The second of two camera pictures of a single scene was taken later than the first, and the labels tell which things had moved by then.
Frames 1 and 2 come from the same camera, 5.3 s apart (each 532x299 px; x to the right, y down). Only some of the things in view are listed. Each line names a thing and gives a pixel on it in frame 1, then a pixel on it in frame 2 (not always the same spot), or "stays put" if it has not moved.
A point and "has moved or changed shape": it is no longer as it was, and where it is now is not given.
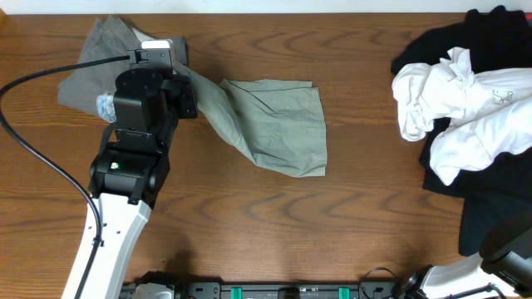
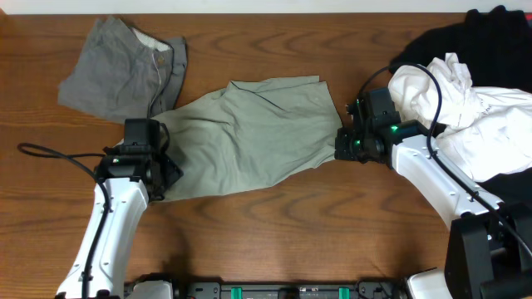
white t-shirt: [490, 110] has moved or changed shape
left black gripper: [181, 91] to [173, 171]
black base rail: [275, 290] stays put
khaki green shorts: [280, 124] has moved or changed shape
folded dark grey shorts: [109, 38] stays put
